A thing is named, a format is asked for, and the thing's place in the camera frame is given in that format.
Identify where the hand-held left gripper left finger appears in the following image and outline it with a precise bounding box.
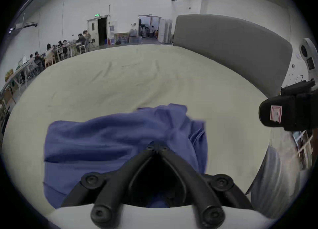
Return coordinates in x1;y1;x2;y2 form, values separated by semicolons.
61;144;157;229

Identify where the dark blue shirt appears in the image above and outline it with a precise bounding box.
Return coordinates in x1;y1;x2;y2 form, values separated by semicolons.
43;103;208;210

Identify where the person's body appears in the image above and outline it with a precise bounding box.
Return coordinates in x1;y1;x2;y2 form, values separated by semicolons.
245;144;311;220

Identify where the group of people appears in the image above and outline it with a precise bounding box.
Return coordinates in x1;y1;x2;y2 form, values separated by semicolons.
27;30;93;70

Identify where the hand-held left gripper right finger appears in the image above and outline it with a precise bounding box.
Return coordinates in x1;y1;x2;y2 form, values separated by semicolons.
156;144;254;229

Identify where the grey padded headboard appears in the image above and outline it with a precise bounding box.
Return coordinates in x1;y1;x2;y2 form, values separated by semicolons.
172;14;293;98

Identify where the row of tables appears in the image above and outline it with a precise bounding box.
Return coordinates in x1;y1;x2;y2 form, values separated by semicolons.
0;41;83;114

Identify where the bed with pale green sheet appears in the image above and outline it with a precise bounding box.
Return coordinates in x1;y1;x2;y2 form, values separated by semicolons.
1;44;274;221

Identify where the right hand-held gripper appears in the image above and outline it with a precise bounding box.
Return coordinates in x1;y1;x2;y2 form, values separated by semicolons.
258;38;318;132

